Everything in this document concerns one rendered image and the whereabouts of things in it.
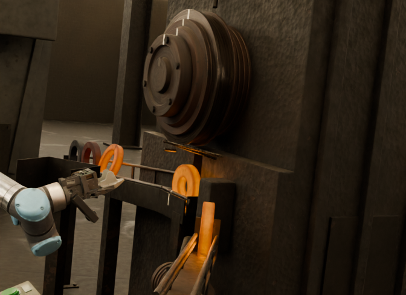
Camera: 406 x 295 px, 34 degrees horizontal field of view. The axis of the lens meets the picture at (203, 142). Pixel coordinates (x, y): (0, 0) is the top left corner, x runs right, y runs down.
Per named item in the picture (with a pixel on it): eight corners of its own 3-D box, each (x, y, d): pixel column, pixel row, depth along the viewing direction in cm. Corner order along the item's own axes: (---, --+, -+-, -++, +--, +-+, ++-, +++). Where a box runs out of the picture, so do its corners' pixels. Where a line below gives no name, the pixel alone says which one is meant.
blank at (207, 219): (208, 266, 187) (196, 264, 187) (212, 215, 195) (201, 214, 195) (211, 246, 173) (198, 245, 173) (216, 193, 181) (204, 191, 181)
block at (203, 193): (218, 246, 223) (226, 177, 221) (231, 254, 216) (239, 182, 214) (191, 248, 218) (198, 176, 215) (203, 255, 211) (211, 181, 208)
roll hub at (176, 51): (151, 112, 241) (158, 35, 238) (188, 121, 217) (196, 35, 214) (137, 111, 238) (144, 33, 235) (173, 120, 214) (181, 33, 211)
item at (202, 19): (162, 136, 255) (174, 13, 250) (226, 155, 215) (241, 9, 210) (147, 135, 252) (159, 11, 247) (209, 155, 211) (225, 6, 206)
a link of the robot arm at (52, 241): (29, 245, 189) (15, 213, 196) (36, 264, 198) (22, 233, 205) (60, 231, 192) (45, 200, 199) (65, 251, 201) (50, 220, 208)
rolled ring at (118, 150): (101, 149, 308) (107, 151, 310) (92, 185, 301) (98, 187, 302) (121, 138, 294) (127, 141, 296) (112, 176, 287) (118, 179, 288)
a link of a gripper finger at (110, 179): (124, 167, 216) (98, 176, 212) (127, 184, 218) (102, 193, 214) (121, 165, 219) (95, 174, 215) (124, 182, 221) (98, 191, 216)
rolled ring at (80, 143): (81, 139, 320) (87, 139, 322) (69, 139, 336) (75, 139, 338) (79, 178, 320) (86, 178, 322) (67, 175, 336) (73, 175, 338)
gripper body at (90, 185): (98, 171, 211) (62, 182, 206) (103, 196, 213) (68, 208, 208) (90, 167, 218) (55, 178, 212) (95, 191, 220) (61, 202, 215)
